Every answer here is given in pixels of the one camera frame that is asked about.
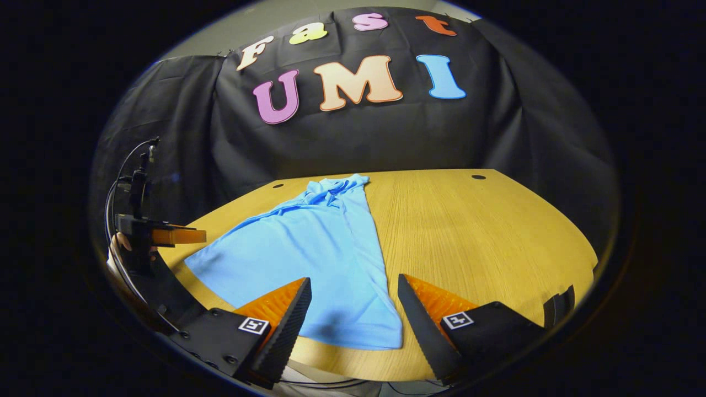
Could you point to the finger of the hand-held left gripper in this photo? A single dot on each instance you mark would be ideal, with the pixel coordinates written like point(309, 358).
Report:
point(182, 236)

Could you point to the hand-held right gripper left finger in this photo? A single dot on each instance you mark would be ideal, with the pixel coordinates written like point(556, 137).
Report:
point(289, 331)

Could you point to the light blue T-shirt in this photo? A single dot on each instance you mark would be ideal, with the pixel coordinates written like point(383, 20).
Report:
point(309, 248)

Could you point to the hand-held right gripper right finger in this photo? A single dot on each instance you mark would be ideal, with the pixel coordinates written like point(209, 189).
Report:
point(422, 331)

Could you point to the dark curved object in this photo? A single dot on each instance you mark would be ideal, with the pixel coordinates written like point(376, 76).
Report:
point(560, 309)

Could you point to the black backdrop cloth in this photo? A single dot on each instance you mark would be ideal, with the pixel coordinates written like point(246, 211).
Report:
point(386, 138)

